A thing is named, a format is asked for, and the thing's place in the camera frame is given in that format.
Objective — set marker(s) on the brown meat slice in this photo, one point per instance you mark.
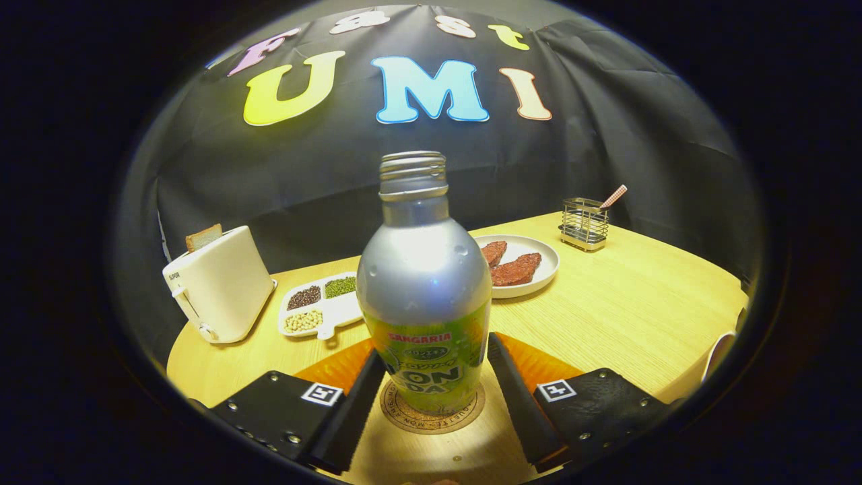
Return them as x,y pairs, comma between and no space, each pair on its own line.
493,252
515,271

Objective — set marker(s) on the round cork coaster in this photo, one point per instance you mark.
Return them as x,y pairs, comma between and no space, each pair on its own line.
403,420

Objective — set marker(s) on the white divided bean tray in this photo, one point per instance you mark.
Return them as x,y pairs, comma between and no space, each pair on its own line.
340,310

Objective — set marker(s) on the white toaster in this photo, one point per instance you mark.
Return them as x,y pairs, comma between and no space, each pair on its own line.
225,286

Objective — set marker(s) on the black backdrop cloth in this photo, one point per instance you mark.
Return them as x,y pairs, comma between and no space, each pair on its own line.
337,175

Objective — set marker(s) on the white round plate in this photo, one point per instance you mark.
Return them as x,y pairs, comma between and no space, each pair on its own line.
532,246

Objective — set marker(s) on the pink checked stick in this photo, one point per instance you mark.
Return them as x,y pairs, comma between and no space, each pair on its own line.
614,196

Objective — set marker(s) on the bread slice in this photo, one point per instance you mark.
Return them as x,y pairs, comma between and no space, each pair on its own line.
203,237

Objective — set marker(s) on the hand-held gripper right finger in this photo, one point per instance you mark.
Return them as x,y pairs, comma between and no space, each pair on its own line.
522,411

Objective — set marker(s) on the silver green juice bottle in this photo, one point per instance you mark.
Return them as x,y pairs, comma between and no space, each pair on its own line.
424,269

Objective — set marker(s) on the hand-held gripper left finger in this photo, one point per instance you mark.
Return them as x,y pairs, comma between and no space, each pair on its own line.
350,414

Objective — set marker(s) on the wooden table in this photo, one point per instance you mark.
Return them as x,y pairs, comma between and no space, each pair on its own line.
640,316

